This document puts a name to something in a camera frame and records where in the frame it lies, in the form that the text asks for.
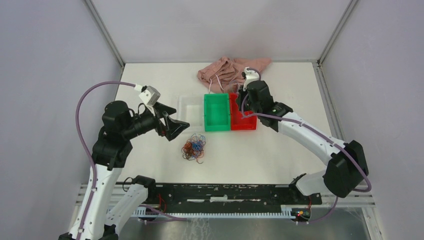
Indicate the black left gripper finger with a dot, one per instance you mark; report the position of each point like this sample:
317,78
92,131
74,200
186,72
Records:
173,128
160,109

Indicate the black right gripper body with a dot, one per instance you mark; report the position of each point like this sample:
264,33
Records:
244,103

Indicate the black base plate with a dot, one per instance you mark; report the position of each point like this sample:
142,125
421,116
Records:
202,198

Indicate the pink cloth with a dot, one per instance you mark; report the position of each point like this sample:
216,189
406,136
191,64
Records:
225,74

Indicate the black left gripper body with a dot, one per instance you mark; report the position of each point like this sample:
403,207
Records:
146,121

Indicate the green plastic bin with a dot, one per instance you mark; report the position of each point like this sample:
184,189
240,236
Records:
217,117

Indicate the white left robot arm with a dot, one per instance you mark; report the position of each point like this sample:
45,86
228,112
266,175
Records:
95,221

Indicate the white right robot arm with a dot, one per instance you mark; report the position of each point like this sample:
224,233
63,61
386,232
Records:
346,166

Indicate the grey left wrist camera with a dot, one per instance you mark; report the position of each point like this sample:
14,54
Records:
147,94

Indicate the clear plastic bin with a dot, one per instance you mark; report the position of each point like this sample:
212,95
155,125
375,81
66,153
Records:
191,110

